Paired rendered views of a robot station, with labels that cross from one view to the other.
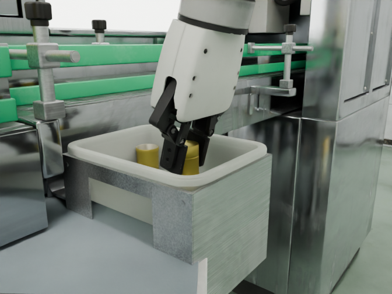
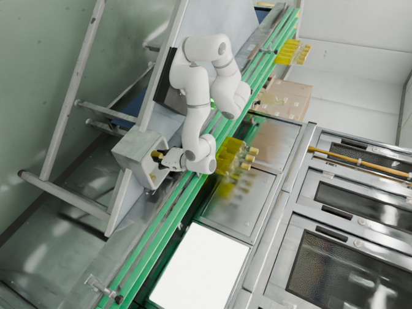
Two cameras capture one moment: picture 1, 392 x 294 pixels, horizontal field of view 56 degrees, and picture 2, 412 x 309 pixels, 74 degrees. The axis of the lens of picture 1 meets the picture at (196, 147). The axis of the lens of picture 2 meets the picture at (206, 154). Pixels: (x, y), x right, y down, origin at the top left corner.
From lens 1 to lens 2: 1.20 m
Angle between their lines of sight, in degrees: 82
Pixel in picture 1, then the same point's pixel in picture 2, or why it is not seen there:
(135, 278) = (155, 126)
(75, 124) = (170, 181)
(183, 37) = not seen: hidden behind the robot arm
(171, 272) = (151, 127)
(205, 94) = (173, 151)
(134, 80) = (165, 209)
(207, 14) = not seen: hidden behind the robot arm
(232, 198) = (146, 143)
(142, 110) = (155, 203)
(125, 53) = (175, 210)
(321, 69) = not seen: outside the picture
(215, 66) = (178, 152)
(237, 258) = (129, 140)
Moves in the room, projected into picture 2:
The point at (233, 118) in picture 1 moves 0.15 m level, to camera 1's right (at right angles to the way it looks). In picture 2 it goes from (103, 256) to (74, 267)
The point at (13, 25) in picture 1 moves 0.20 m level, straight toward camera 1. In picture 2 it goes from (199, 211) to (203, 179)
